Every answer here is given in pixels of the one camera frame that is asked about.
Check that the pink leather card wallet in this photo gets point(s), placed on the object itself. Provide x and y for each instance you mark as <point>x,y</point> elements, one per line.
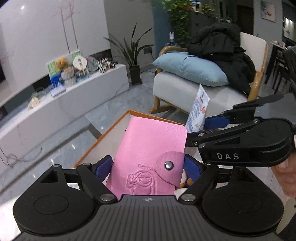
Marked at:
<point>149,160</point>

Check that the light blue cushion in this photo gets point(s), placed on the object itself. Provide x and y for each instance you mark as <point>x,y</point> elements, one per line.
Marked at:
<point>192,68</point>

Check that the white tv console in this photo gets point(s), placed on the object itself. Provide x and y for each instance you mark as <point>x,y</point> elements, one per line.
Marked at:
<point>31,126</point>

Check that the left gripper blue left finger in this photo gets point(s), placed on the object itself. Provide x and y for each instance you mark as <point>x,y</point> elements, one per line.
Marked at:
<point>102,168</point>

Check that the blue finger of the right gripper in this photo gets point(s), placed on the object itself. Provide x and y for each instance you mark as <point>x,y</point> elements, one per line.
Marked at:
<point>216,122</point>

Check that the potted long leaf plant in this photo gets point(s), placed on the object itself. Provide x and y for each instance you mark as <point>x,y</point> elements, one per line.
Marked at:
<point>130,53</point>

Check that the right hand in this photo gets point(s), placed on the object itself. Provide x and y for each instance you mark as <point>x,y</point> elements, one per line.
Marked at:
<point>285,174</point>

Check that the white wooden rocking armchair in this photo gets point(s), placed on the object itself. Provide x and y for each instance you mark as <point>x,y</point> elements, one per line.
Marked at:
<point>171,90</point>

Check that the blue white snack packet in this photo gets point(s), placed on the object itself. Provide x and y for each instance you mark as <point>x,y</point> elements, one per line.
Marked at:
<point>197,115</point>

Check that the black jacket on chair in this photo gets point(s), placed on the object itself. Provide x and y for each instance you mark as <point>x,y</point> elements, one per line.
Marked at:
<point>221,44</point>

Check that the bear plush blue sailor outfit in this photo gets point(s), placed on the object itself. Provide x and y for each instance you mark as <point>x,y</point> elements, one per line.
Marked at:
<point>186,181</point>

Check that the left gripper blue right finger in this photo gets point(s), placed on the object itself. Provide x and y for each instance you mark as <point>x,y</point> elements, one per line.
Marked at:
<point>192,167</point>

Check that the orange storage box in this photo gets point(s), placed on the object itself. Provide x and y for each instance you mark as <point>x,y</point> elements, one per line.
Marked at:
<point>108,143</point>

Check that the white round paper fan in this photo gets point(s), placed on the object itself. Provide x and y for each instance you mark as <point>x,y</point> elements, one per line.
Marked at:
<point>80,63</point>

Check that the teddy bear in basket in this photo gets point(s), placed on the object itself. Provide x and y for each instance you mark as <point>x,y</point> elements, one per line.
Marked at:
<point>67,72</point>

